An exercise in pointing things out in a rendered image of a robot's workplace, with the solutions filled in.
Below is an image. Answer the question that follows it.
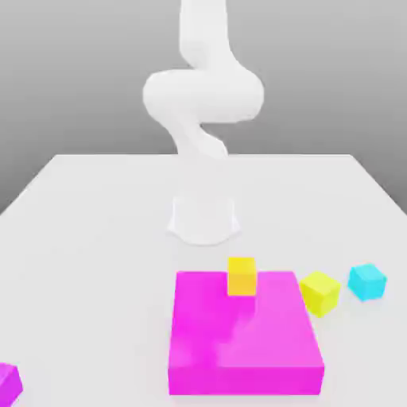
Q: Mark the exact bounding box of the small orange cube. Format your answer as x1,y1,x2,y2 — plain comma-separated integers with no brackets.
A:
227,256,258,297

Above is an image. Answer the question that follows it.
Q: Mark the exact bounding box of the small purple cube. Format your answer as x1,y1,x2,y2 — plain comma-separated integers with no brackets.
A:
0,362,25,407

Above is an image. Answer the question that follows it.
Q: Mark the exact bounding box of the large magenta box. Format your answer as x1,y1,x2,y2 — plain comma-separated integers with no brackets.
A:
167,269,326,397

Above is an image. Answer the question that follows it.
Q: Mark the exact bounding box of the small cyan cube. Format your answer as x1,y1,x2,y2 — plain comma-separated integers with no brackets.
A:
347,262,389,303

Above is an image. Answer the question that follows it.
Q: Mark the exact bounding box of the small yellow cube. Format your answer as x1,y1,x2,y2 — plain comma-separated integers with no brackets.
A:
299,270,342,319

